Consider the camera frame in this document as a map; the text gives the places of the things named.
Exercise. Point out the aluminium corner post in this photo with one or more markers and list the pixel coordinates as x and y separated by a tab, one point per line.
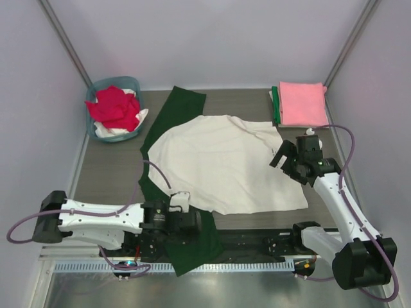
64	39
354	35

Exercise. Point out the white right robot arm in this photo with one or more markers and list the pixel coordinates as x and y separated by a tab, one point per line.
361	257

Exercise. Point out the folded green t-shirt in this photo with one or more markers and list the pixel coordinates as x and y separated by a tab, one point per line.
276	101

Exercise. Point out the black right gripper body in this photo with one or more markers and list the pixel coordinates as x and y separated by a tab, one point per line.
298	158

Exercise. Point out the folded pink t-shirt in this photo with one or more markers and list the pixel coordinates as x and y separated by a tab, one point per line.
302	103

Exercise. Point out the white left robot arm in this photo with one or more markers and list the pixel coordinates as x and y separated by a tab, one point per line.
139	230

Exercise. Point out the white and green t-shirt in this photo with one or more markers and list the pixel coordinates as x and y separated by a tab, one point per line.
222	161

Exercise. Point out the left aluminium corner post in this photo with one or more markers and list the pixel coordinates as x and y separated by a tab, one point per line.
64	39

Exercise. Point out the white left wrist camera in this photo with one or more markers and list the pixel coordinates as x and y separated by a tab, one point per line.
179	202

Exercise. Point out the red t-shirt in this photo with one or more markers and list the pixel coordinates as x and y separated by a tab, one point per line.
115	109

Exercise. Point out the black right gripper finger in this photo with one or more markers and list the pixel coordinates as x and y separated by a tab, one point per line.
285	151
288	169

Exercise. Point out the slotted grey cable duct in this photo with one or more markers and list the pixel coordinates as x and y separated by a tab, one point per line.
104	267

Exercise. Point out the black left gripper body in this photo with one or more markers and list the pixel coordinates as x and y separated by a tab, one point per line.
178	237

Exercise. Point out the blue plastic laundry basket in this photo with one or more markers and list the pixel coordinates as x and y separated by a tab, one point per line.
95	130

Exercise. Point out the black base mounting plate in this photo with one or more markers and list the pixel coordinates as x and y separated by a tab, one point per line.
252	245

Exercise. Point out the right aluminium corner post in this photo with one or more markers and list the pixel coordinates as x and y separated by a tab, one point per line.
354	35

